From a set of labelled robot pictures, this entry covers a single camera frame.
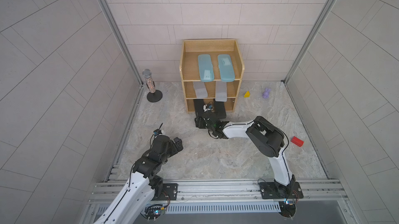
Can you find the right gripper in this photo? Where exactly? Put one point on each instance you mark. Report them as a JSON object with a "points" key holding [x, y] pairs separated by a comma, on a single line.
{"points": [[200, 119]]}

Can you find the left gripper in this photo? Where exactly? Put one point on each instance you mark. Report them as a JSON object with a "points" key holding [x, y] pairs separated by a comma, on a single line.
{"points": [[174, 149]]}

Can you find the black pencil case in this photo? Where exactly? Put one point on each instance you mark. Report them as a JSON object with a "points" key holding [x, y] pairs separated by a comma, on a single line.
{"points": [[199, 107], [219, 110]]}

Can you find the frosted white pencil case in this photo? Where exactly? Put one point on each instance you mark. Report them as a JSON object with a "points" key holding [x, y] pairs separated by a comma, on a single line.
{"points": [[200, 90], [221, 91]]}

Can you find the teal pencil case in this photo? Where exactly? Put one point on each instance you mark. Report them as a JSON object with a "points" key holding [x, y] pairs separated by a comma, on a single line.
{"points": [[226, 69], [205, 67]]}

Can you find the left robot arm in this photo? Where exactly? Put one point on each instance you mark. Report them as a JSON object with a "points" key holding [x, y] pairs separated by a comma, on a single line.
{"points": [[143, 184]]}

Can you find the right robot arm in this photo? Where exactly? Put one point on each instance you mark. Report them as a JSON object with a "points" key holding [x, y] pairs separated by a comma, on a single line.
{"points": [[269, 139]]}

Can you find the wooden three-tier shelf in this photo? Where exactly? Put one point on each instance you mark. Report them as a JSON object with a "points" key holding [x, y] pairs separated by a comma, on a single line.
{"points": [[190, 73]]}

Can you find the glass grinder on black base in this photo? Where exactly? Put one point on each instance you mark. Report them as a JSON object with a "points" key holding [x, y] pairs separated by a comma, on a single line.
{"points": [[154, 94]]}

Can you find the small purple toy figure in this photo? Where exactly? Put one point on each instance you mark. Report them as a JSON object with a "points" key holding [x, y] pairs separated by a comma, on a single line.
{"points": [[266, 93]]}

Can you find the left circuit board connector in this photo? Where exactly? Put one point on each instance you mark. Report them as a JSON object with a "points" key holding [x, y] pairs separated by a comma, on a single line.
{"points": [[153, 212]]}

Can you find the small red block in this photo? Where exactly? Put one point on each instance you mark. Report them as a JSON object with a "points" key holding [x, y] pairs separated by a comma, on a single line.
{"points": [[297, 141]]}

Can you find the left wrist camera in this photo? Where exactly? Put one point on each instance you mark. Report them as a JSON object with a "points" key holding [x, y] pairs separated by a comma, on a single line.
{"points": [[157, 132]]}

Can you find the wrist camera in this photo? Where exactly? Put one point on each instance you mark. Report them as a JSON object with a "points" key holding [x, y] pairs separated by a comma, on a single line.
{"points": [[208, 107], [157, 132]]}

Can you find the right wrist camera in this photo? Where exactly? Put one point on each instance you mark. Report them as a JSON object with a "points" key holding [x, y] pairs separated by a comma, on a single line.
{"points": [[208, 107]]}

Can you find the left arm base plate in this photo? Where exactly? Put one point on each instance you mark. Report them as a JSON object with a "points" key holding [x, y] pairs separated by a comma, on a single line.
{"points": [[166, 192]]}

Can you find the aluminium mounting rail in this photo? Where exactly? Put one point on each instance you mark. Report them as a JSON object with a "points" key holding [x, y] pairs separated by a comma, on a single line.
{"points": [[240, 190]]}

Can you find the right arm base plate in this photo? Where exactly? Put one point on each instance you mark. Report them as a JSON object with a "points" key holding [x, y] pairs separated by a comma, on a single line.
{"points": [[273, 190]]}

